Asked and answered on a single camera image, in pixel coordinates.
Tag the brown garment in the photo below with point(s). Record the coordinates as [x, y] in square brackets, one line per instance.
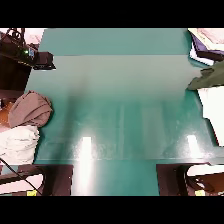
[30, 110]

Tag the folded white garment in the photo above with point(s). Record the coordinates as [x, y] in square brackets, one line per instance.
[200, 57]

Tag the dark blue garment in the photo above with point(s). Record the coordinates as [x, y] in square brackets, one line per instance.
[208, 50]

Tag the pale pink garment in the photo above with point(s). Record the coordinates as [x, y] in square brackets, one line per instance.
[210, 36]

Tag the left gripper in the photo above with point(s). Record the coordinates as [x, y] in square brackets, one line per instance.
[44, 60]

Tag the olive green T-shirt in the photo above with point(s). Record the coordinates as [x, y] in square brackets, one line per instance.
[208, 78]

